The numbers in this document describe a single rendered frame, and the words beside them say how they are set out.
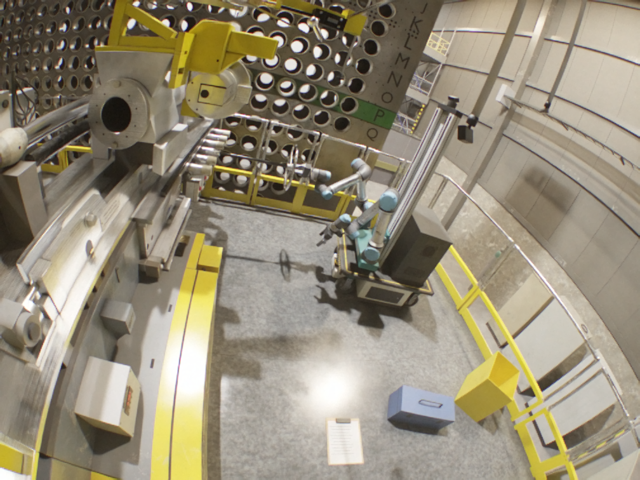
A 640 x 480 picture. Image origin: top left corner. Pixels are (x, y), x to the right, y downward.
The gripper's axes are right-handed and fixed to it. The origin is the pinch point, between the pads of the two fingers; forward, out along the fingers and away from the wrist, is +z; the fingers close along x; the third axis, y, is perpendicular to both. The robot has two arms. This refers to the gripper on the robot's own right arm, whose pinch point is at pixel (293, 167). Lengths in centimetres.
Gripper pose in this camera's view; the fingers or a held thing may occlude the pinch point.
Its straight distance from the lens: 223.8
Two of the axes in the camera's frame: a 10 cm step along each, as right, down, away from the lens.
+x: 3.4, -3.7, -8.6
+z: -9.4, -1.6, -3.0
